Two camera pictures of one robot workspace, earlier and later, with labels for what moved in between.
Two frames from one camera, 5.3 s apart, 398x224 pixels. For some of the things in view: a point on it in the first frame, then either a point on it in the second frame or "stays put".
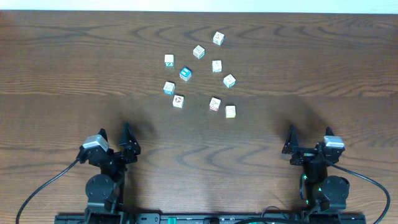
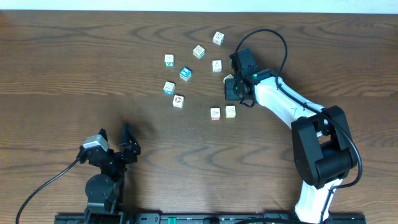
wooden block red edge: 214,104 -> 215,114
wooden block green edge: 229,80 stays put
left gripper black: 112,156 stays put
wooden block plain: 216,66 stays put
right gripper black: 291,147 -> 230,94
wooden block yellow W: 230,111 stays put
